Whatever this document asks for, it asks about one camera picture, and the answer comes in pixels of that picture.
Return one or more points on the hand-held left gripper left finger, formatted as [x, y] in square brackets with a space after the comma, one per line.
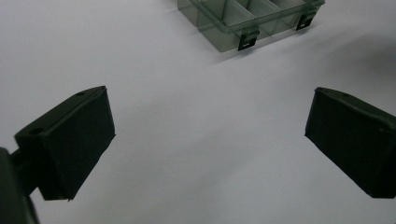
[68, 140]

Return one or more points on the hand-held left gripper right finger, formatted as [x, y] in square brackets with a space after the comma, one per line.
[355, 140]

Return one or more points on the clear plastic compartment box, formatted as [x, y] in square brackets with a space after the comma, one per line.
[246, 21]

